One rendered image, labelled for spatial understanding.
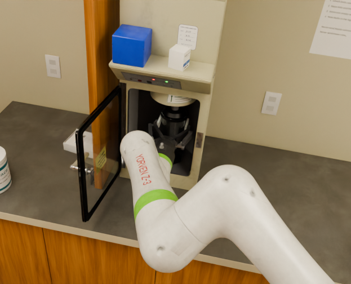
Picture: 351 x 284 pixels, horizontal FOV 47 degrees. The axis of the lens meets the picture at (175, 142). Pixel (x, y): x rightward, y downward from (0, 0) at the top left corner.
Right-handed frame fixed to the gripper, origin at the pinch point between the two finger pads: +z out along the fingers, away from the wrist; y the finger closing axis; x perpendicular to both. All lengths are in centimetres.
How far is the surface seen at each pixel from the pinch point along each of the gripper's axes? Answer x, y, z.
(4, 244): 49, 59, -36
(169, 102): -13.3, 0.9, -7.6
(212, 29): -42.7, -10.5, -9.2
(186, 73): -31.3, -5.2, -18.7
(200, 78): -31.3, -9.8, -20.4
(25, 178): 26, 55, -21
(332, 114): 4, -66, 34
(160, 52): -32.3, 5.2, -9.2
